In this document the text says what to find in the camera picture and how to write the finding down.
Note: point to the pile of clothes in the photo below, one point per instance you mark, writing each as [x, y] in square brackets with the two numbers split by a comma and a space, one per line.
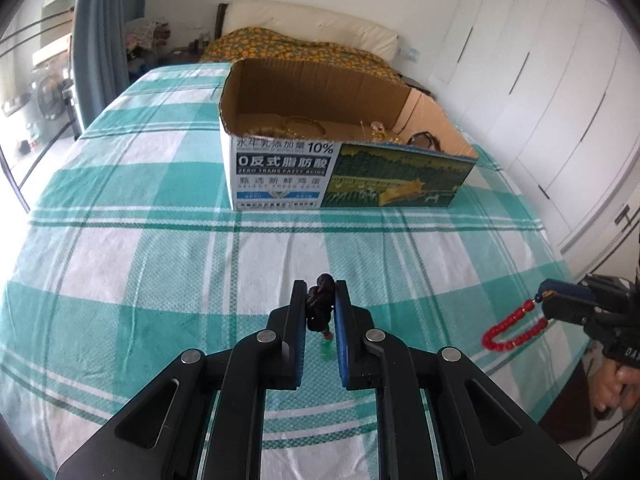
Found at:
[147, 40]

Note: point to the yellow floral quilt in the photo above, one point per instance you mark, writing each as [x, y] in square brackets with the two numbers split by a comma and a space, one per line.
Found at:
[300, 50]

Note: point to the wall socket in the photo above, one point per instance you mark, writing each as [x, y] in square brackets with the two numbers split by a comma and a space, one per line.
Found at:
[407, 53]

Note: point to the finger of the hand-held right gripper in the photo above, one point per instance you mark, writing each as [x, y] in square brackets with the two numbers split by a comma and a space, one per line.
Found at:
[565, 290]
[570, 311]

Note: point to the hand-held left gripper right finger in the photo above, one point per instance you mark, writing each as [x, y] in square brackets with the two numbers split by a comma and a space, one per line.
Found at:
[341, 340]

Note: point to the gold bangle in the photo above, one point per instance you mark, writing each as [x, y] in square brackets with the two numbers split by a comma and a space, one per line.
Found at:
[302, 120]

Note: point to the white wardrobe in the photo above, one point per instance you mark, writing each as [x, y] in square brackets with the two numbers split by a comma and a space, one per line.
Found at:
[540, 85]

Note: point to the washing machine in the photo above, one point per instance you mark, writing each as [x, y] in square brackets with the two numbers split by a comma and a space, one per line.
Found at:
[50, 95]

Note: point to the person's right hand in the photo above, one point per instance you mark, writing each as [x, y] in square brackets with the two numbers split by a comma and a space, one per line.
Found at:
[610, 390]

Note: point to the blue curtain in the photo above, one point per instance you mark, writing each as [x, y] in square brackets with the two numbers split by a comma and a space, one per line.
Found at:
[100, 35]

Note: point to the teal plaid bed sheet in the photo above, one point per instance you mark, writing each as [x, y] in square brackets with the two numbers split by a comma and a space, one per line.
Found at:
[150, 260]

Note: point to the printed cardboard box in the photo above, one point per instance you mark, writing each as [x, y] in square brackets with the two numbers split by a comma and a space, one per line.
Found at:
[280, 170]

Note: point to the cream pillow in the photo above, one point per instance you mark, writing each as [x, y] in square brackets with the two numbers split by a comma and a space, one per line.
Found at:
[310, 20]

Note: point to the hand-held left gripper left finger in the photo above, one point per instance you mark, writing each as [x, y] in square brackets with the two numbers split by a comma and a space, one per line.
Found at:
[300, 340]

